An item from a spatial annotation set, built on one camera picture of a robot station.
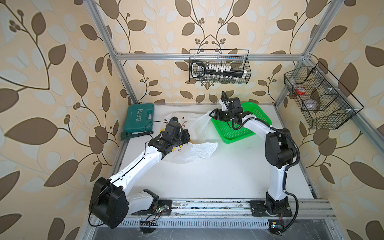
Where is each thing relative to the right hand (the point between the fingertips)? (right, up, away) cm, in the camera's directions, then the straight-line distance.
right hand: (212, 114), depth 96 cm
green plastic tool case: (-52, -2, +10) cm, 53 cm away
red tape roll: (+47, +12, -15) cm, 51 cm away
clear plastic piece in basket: (+52, +5, -16) cm, 54 cm away
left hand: (-15, -11, -15) cm, 24 cm away
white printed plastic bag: (-11, -20, -18) cm, 29 cm away
